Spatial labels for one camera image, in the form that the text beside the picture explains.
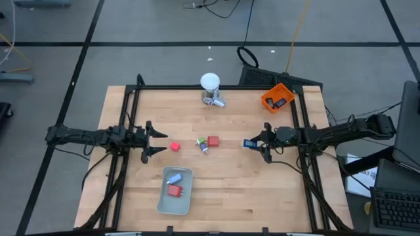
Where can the grey stand foot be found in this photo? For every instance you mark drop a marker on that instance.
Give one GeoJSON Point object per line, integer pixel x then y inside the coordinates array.
{"type": "Point", "coordinates": [42, 3]}
{"type": "Point", "coordinates": [16, 78]}

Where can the square red charger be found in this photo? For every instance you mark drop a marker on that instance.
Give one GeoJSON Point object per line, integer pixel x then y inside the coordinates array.
{"type": "Point", "coordinates": [213, 141]}

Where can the green and white charger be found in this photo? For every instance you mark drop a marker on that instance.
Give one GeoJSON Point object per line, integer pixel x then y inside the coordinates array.
{"type": "Point", "coordinates": [200, 141]}

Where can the grey plastic bin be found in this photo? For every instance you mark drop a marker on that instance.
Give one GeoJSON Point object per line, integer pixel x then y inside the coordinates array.
{"type": "Point", "coordinates": [174, 204]}

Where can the small red cube charger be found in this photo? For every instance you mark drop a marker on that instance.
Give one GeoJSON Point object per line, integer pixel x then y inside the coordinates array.
{"type": "Point", "coordinates": [175, 146]}

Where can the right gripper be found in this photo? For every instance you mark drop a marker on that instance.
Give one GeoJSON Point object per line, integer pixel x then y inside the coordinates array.
{"type": "Point", "coordinates": [285, 136]}

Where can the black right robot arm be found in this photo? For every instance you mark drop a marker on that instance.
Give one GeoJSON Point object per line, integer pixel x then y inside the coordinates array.
{"type": "Point", "coordinates": [344, 129]}

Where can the black floor equipment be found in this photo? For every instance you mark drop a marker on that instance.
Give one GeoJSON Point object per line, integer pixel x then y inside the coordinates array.
{"type": "Point", "coordinates": [5, 109]}

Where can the yellow round object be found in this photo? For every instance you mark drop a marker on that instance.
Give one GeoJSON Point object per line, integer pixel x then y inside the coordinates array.
{"type": "Point", "coordinates": [367, 207]}

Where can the black aluminium table frame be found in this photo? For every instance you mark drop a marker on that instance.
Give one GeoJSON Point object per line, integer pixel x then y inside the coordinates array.
{"type": "Point", "coordinates": [197, 87]}

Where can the black bar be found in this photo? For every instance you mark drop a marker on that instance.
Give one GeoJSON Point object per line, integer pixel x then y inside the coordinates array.
{"type": "Point", "coordinates": [367, 162]}

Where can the black frame bracket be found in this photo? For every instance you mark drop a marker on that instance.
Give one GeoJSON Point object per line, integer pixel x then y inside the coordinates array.
{"type": "Point", "coordinates": [169, 230]}
{"type": "Point", "coordinates": [265, 230]}

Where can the black perforated panel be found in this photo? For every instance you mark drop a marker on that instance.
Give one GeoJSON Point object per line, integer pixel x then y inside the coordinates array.
{"type": "Point", "coordinates": [262, 77]}

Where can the light blue charger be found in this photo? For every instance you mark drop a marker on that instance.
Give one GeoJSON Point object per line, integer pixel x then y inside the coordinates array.
{"type": "Point", "coordinates": [175, 178]}

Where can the red wall charger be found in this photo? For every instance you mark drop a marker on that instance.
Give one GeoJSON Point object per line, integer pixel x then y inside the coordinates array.
{"type": "Point", "coordinates": [175, 190]}

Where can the black keyboard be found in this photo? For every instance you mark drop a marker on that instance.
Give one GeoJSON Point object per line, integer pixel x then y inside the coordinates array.
{"type": "Point", "coordinates": [397, 206]}

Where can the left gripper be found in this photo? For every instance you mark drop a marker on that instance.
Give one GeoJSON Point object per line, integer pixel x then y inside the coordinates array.
{"type": "Point", "coordinates": [139, 137]}

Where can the white paper sheet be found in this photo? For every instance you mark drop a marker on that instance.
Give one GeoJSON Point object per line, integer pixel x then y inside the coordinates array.
{"type": "Point", "coordinates": [361, 183]}

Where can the dark blue display device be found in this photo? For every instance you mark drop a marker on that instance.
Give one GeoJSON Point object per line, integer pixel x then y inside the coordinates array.
{"type": "Point", "coordinates": [281, 103]}

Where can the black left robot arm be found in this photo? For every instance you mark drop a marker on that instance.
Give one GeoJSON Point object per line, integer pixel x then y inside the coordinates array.
{"type": "Point", "coordinates": [75, 135]}

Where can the white mushroom lamp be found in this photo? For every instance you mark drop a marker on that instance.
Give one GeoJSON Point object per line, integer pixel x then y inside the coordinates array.
{"type": "Point", "coordinates": [210, 81]}

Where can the silver aluminium bar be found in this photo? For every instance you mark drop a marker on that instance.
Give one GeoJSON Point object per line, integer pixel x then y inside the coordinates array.
{"type": "Point", "coordinates": [305, 234]}
{"type": "Point", "coordinates": [123, 234]}

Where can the orange plastic bin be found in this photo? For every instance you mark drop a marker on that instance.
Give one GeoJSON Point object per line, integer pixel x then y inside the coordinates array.
{"type": "Point", "coordinates": [279, 90]}

